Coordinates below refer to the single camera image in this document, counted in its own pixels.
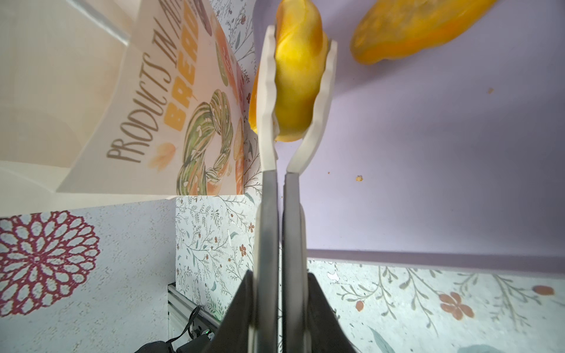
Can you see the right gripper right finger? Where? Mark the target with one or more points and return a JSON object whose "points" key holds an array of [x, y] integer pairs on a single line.
{"points": [[325, 332]]}

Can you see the printed paper bag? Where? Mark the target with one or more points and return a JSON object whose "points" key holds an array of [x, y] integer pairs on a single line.
{"points": [[108, 102]]}

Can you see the metal tongs with white tips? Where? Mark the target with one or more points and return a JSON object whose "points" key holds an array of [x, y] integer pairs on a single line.
{"points": [[280, 276]]}

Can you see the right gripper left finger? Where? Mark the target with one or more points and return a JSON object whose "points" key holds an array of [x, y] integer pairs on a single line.
{"points": [[233, 333]]}

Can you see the lavender tray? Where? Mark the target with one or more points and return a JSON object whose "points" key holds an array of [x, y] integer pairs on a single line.
{"points": [[452, 157]]}

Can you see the oval golden bread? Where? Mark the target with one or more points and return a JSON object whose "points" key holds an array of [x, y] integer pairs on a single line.
{"points": [[392, 30]]}

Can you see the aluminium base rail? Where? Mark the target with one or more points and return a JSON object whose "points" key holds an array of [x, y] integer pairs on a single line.
{"points": [[179, 312]]}

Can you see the floral table mat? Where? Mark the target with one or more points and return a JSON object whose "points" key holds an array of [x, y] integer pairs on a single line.
{"points": [[394, 308]]}

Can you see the small yellow croissant piece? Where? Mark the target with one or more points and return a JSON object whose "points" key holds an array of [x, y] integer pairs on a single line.
{"points": [[300, 55]]}

